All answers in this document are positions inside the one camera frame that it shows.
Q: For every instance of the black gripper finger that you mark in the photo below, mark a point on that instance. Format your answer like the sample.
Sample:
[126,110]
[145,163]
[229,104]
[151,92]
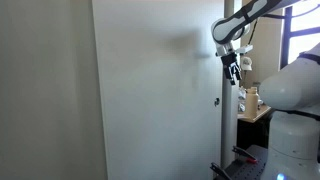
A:
[238,71]
[230,75]

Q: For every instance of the white baseball cap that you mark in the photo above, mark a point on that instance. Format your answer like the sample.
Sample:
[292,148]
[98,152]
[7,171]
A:
[246,63]

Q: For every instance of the grey perforated base plate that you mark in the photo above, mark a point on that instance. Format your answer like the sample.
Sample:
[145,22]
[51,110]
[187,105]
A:
[246,168]

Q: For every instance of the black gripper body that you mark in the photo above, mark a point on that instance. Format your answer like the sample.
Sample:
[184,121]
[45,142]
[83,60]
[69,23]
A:
[228,60]

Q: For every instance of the light wooden desk top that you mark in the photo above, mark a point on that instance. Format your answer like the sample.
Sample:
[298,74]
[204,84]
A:
[258,113]

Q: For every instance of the black cabinet under desk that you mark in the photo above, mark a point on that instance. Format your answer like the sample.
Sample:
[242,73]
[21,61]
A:
[251,133]

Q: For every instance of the white sliding wardrobe door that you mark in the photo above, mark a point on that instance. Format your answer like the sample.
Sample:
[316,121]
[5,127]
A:
[156,100]

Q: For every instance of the small white desk object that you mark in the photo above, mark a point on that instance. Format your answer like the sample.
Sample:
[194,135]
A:
[242,94]
[241,107]

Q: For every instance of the dark window frame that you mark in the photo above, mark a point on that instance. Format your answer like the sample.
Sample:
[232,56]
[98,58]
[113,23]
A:
[286,36]

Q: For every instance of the beige plastic bottle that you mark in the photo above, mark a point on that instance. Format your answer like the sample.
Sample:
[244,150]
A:
[251,103]

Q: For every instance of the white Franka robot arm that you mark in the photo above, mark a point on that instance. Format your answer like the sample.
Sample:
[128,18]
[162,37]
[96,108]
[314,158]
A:
[293,133]

